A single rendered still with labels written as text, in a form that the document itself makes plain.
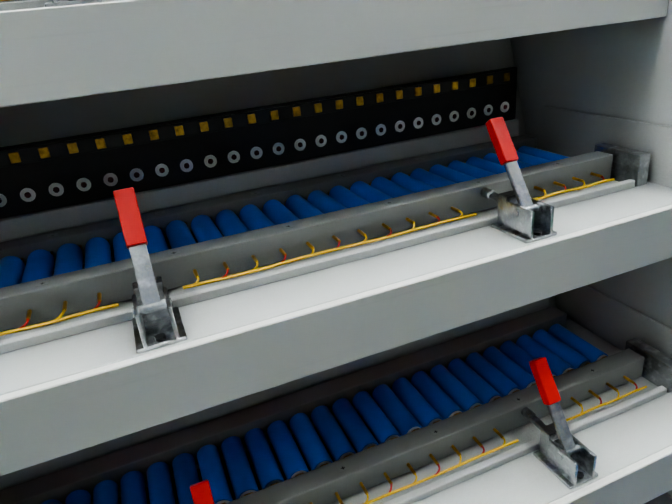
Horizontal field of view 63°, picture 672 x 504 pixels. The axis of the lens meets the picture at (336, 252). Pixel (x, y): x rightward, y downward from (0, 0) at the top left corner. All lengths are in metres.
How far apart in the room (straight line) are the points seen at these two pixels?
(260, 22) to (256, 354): 0.19
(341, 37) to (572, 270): 0.23
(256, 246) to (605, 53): 0.36
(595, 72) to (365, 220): 0.28
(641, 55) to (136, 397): 0.47
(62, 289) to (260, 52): 0.19
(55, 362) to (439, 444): 0.29
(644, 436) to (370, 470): 0.23
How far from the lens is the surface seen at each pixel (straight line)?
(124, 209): 0.34
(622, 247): 0.47
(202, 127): 0.48
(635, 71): 0.56
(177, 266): 0.38
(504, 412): 0.49
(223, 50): 0.34
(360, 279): 0.36
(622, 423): 0.54
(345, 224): 0.40
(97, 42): 0.34
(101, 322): 0.36
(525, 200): 0.42
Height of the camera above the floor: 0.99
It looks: 6 degrees down
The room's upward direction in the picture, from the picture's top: 12 degrees counter-clockwise
